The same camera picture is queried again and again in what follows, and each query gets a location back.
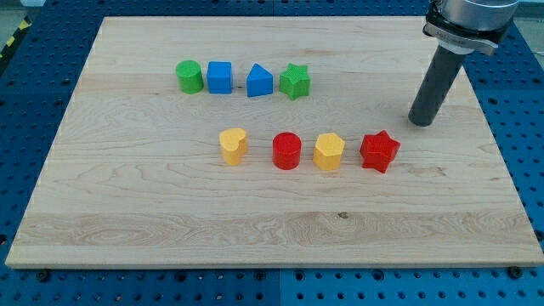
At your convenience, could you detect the yellow heart block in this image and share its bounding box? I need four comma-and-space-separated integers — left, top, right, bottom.
219, 127, 247, 166

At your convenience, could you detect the light wooden board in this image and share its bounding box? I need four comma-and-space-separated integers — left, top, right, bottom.
6, 17, 543, 269

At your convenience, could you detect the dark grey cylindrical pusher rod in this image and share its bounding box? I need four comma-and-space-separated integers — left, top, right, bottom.
408, 46, 466, 127

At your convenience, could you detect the blue cube block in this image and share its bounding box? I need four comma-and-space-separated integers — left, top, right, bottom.
207, 61, 233, 94

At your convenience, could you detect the blue triangle block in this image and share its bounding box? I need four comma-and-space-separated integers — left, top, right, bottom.
246, 63, 274, 97

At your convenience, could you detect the green star block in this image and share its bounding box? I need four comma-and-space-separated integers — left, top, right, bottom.
279, 63, 311, 100

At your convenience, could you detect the yellow hexagon block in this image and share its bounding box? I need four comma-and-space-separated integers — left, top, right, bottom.
313, 133, 345, 171

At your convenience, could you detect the red star block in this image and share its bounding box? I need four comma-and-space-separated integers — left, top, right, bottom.
360, 130, 401, 173

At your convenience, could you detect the green cylinder block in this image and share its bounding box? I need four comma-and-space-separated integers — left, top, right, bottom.
175, 59, 204, 94

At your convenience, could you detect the red cylinder block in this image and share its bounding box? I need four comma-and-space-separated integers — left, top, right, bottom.
273, 132, 302, 170

